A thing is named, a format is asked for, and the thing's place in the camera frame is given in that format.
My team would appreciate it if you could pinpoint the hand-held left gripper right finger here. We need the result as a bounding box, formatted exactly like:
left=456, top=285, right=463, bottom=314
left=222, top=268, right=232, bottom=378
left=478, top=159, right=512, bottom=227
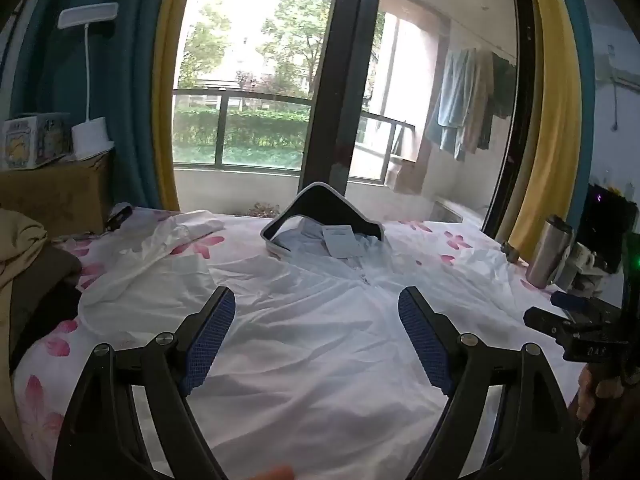
left=398, top=286, right=583, bottom=480

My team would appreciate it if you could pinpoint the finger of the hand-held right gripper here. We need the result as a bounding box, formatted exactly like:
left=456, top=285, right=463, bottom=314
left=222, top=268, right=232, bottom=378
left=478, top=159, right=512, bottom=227
left=524, top=306, right=576, bottom=346
left=551, top=292, right=592, bottom=312

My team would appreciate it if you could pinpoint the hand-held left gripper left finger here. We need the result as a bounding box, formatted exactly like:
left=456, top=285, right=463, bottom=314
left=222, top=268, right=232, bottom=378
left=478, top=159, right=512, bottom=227
left=52, top=286, right=237, bottom=480

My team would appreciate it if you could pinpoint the white hooded jacket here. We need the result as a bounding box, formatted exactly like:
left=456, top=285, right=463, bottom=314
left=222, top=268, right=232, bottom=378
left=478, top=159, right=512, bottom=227
left=77, top=182, right=581, bottom=480

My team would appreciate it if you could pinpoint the person's right hand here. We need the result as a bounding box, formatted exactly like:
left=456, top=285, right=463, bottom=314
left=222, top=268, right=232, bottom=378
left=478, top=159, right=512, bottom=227
left=575, top=364, right=626, bottom=428

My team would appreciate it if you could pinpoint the person's left hand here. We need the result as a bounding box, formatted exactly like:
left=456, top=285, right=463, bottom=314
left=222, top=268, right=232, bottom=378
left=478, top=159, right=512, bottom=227
left=247, top=465, right=296, bottom=480

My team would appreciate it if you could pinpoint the white mug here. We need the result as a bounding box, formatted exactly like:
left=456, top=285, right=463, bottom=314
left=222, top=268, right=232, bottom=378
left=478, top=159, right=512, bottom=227
left=570, top=242, right=598, bottom=276

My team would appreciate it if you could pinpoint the steel tumbler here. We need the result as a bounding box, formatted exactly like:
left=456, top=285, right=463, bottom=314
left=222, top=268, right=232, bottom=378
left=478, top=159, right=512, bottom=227
left=525, top=215, right=573, bottom=288

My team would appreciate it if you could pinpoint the black box with lights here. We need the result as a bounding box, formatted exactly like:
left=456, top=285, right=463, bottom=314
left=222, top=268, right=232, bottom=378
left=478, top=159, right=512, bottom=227
left=577, top=182, right=631, bottom=273

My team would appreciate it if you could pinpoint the white balcony appliance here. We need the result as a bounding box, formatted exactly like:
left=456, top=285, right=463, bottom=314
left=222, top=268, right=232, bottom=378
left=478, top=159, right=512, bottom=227
left=432, top=199, right=488, bottom=223

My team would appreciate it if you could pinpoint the small black device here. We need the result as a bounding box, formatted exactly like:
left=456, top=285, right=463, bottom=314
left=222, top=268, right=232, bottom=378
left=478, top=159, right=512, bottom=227
left=102, top=203, right=133, bottom=233

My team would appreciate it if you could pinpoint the floral bedsheet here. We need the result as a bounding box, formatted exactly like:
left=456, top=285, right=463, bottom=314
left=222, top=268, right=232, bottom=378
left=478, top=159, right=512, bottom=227
left=10, top=200, right=586, bottom=480

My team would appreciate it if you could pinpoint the balcony cardboard piece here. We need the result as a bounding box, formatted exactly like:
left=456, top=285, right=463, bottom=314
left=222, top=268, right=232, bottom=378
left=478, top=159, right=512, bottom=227
left=385, top=155, right=426, bottom=193

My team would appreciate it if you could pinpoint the yellow curtain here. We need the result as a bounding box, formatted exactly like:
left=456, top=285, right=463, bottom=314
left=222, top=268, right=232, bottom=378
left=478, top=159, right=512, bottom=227
left=152, top=0, right=201, bottom=211
left=507, top=0, right=583, bottom=261

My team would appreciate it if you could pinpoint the dark cloth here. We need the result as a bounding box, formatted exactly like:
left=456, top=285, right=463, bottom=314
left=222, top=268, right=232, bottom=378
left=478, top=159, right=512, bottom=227
left=10, top=247, right=83, bottom=366

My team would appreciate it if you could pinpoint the balcony railing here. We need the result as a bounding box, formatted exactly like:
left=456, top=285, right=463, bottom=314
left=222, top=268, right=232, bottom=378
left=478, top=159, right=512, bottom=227
left=172, top=87, right=416, bottom=171

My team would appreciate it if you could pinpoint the green hedge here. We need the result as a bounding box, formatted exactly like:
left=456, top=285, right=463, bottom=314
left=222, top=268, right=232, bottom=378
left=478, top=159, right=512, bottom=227
left=172, top=107, right=311, bottom=168

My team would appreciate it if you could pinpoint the brown cardboard box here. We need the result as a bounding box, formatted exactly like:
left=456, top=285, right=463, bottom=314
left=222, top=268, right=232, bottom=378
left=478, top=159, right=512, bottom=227
left=0, top=152, right=113, bottom=241

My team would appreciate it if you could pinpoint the beige hanging garment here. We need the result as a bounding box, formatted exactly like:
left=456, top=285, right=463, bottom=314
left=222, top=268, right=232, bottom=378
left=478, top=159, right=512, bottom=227
left=460, top=52, right=496, bottom=153

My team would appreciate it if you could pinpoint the teal curtain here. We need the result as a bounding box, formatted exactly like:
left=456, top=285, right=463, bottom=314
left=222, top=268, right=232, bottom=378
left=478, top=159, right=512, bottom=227
left=10, top=0, right=176, bottom=211
left=555, top=0, right=597, bottom=241

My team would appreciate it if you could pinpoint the beige cloth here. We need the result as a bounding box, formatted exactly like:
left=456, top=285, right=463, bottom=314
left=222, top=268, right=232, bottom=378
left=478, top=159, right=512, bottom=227
left=0, top=209, right=48, bottom=361

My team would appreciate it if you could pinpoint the dark hanging garment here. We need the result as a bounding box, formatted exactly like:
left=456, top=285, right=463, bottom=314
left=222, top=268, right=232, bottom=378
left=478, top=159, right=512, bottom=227
left=477, top=52, right=516, bottom=151

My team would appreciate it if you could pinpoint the white desk lamp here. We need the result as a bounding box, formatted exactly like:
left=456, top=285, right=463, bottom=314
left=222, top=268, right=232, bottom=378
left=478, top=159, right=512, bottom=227
left=57, top=2, right=121, bottom=153

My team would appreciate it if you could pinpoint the light blue hanging garment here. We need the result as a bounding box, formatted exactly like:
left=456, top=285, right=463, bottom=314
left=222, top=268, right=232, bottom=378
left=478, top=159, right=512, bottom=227
left=425, top=49, right=478, bottom=161

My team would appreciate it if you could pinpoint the printed cartoon box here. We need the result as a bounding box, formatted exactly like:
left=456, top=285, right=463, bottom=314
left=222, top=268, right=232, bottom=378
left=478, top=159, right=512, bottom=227
left=37, top=112, right=72, bottom=162
left=2, top=116, right=42, bottom=171

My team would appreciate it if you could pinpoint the black window pillar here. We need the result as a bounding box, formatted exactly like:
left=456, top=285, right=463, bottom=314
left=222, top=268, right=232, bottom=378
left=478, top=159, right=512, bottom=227
left=300, top=0, right=383, bottom=196

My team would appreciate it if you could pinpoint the black door frame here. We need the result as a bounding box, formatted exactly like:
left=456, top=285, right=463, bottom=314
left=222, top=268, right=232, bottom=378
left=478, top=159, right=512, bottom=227
left=482, top=0, right=538, bottom=241

